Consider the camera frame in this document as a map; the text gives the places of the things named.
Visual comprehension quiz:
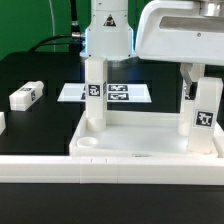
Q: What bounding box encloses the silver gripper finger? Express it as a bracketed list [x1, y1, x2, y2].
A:
[180, 63, 197, 99]

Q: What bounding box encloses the white desk top tray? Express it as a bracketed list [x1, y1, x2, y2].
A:
[69, 110, 224, 158]

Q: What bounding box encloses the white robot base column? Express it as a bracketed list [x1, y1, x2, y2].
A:
[80, 0, 136, 61]

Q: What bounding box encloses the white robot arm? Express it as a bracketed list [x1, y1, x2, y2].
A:
[135, 0, 224, 94]

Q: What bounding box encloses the white front fence bar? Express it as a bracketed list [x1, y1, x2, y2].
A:
[0, 156, 224, 185]

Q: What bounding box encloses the white block at left edge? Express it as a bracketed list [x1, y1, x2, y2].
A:
[0, 112, 6, 135]

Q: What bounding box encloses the black cable on base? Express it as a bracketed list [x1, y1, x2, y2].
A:
[28, 0, 84, 53]

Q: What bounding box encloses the white marker base plate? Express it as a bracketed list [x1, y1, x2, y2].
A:
[57, 83, 152, 103]

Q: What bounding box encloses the white thin cable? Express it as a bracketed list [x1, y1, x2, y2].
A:
[48, 0, 57, 53]

